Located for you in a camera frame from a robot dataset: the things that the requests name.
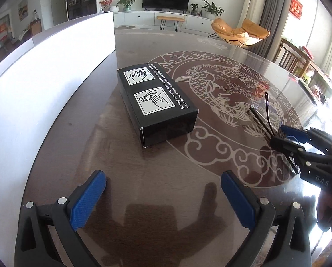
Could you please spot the orange lounge chair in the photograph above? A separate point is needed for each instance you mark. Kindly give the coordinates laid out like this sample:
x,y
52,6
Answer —
x,y
232,32

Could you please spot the white sheer curtain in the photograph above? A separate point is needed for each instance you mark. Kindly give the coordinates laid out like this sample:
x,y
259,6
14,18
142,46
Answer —
x,y
327,39

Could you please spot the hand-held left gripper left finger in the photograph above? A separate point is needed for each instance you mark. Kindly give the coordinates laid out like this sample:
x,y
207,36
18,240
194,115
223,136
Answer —
x,y
85,200

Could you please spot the grey curtain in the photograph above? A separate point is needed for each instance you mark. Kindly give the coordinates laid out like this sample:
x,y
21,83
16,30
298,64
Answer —
x,y
273,19

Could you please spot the large leafy potted plant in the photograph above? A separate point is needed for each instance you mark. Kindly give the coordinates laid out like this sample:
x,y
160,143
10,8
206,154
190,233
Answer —
x,y
212,8

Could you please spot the dark patterned glass desktop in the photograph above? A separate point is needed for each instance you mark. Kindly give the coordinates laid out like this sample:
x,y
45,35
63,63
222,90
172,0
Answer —
x,y
99,133

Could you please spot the red door poster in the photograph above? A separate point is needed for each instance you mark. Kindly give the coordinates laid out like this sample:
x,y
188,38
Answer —
x,y
3,32

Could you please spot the standing air conditioner with cover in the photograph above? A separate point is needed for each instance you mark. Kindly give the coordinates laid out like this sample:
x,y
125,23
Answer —
x,y
252,2

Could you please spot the red flowers in vase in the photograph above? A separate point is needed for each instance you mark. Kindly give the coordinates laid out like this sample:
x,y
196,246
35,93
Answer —
x,y
107,4

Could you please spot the small potted plant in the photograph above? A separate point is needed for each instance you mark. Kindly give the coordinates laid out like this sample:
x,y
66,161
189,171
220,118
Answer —
x,y
194,8

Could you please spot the wooden bench with metal legs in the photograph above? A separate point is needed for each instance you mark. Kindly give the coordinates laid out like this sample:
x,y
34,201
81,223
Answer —
x,y
170,19

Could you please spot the wooden slat chair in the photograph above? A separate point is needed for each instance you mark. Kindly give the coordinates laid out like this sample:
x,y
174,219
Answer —
x,y
289,55

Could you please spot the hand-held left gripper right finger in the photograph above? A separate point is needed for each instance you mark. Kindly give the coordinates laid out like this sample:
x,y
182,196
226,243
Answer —
x,y
239,200

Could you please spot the black cardboard box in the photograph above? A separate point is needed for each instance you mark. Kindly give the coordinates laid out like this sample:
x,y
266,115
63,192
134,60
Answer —
x,y
155,100

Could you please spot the large white storage box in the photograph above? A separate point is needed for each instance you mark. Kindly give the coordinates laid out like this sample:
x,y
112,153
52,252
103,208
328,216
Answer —
x,y
43,89

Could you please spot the small red item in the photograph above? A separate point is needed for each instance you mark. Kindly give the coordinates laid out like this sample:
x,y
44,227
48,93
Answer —
x,y
306,52

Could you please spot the red wall hanging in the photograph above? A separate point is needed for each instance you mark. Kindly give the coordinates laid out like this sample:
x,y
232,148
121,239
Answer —
x,y
296,7

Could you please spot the person's right hand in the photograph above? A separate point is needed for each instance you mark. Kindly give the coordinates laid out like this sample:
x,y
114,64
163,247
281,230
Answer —
x,y
326,214

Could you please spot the framed wall painting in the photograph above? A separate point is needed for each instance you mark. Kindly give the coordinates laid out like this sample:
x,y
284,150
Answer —
x,y
23,9

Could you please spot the wooden dining chair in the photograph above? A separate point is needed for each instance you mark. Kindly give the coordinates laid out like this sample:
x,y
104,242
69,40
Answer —
x,y
35,28

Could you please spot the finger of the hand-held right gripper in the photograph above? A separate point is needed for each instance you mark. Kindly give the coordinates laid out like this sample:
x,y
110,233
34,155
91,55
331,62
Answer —
x,y
294,133
291,147

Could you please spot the white television cabinet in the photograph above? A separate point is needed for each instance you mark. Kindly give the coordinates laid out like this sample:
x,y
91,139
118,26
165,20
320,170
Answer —
x,y
141,18

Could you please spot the green potted plant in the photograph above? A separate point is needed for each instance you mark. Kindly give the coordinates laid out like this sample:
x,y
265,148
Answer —
x,y
126,2

